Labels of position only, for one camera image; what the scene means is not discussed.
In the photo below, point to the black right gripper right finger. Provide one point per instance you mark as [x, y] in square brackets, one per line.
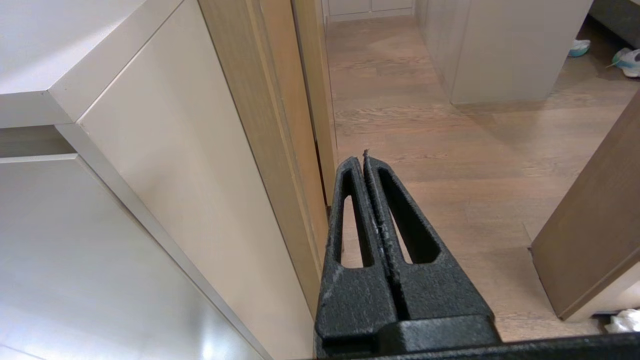
[440, 295]

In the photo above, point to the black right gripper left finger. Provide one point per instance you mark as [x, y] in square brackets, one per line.
[352, 295]

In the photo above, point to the brown wooden door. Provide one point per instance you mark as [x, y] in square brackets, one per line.
[595, 225]

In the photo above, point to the white crumpled cloth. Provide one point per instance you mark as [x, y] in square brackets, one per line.
[625, 321]

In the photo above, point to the grey sideboard cabinet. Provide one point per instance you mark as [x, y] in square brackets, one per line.
[150, 200]

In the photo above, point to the teal white sneaker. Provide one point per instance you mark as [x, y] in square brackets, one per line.
[629, 62]
[579, 48]

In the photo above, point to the white wardrobe doors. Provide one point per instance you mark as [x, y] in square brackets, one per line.
[370, 8]

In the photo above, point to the dark grey bed base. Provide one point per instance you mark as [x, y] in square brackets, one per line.
[620, 17]

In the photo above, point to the wooden door frame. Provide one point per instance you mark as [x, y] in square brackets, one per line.
[280, 100]

